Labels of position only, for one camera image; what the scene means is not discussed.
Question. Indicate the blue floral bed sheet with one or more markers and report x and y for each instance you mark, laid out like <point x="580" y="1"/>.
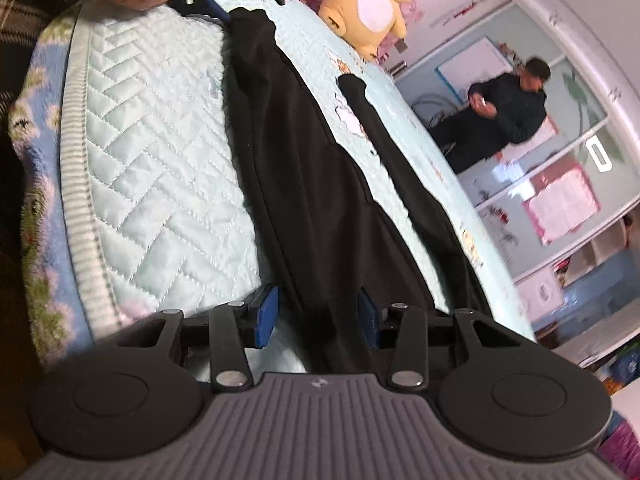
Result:
<point x="40" y="185"/>

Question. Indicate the yellow plush toy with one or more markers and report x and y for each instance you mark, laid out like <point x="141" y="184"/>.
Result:
<point x="370" y="5"/>

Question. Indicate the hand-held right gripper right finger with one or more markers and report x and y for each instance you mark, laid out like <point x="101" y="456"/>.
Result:
<point x="367" y="320"/>

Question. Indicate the blue-framed paper sheet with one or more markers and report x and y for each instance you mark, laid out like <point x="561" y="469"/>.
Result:
<point x="475" y="65"/>

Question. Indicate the bee print quilted bedspread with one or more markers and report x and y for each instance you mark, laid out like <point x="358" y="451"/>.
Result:
<point x="160" y="135"/>

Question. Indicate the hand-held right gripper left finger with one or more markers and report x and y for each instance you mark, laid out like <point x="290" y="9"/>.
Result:
<point x="267" y="317"/>

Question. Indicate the black long-sleeved shirt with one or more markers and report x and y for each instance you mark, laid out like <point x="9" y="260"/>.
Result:
<point x="310" y="185"/>

